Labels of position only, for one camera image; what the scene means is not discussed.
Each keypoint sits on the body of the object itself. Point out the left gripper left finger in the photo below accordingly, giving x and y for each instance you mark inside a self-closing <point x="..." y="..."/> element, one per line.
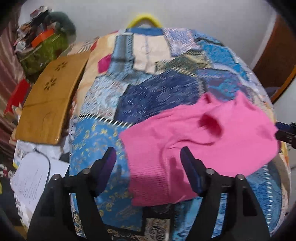
<point x="52" y="218"/>

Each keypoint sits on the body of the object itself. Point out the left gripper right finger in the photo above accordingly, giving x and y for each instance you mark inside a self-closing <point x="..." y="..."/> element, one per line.
<point x="243" y="219"/>

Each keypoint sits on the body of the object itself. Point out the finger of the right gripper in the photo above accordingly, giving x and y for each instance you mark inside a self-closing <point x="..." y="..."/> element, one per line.
<point x="286" y="133"/>

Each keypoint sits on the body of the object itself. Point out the pink knit garment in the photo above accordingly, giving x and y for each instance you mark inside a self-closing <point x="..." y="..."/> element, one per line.
<point x="232" y="137"/>

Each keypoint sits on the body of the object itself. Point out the white papers stack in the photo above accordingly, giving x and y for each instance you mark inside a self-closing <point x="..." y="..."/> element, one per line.
<point x="35" y="164"/>

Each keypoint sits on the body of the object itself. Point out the brown wooden door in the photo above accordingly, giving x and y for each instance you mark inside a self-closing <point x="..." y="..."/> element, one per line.
<point x="276" y="66"/>

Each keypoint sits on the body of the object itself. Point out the red packet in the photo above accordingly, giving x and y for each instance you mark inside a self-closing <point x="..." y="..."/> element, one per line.
<point x="18" y="95"/>

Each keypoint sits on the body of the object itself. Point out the brown wooden board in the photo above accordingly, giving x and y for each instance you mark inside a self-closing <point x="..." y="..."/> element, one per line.
<point x="46" y="107"/>

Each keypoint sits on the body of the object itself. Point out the striped pink curtain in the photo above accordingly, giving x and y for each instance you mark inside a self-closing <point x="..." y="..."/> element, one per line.
<point x="11" y="74"/>

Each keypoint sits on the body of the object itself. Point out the green patterned storage bag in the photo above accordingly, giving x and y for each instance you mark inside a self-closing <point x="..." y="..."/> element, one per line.
<point x="35" y="59"/>

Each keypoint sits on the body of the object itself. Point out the patchwork patterned bedspread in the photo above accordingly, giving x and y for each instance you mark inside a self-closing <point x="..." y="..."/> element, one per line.
<point x="137" y="73"/>

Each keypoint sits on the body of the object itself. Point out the orange box on pile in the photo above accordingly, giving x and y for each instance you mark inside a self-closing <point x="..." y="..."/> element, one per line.
<point x="42" y="37"/>

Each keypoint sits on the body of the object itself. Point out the yellow curved headboard tube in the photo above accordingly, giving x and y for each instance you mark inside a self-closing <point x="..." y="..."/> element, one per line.
<point x="146" y="19"/>

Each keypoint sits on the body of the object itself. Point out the grey plush toy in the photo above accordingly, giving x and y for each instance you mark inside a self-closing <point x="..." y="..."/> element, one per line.
<point x="62" y="22"/>

